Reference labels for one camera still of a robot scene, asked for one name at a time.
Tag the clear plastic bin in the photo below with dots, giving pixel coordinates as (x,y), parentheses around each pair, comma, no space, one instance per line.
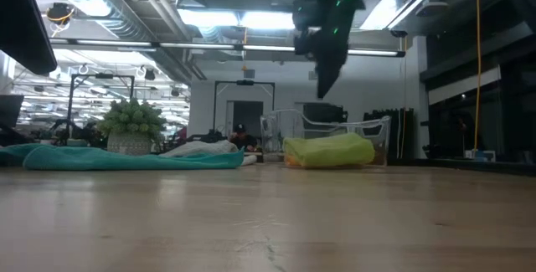
(276,129)

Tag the potted artificial green plant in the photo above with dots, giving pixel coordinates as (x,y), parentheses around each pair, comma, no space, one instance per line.
(132,119)

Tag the black cabinet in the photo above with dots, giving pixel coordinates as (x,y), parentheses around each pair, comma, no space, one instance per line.
(324,113)

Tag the black stacked chairs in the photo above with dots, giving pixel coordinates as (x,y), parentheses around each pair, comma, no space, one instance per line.
(402,129)

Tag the long ceiling light bar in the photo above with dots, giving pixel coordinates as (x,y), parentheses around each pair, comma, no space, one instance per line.
(113,42)
(272,48)

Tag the black background robot arm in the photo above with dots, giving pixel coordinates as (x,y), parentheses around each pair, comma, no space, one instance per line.
(63,131)

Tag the dark background screen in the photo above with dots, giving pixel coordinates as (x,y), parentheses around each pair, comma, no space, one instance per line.
(10,111)

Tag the ceiling light panel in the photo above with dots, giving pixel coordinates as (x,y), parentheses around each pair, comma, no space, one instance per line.
(234,18)

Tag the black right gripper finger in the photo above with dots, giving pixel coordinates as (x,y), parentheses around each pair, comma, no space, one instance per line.
(328,71)

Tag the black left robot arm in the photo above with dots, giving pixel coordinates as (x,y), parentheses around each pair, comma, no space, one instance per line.
(25,21)

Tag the teal microfiber towel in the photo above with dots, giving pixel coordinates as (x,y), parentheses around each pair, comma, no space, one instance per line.
(125,161)

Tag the lime green microfiber towel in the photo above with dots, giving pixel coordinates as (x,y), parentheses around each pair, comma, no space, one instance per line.
(331,150)

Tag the blue and white box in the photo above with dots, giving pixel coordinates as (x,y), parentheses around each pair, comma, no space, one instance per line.
(481,155)

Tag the black background rig frame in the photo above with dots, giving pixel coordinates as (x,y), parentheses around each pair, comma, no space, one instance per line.
(102,76)
(245,82)

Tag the grey microfiber towel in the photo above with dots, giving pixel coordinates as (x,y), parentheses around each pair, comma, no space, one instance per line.
(201,147)

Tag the orange microfiber towel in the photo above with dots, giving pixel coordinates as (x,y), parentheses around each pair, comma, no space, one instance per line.
(290,162)

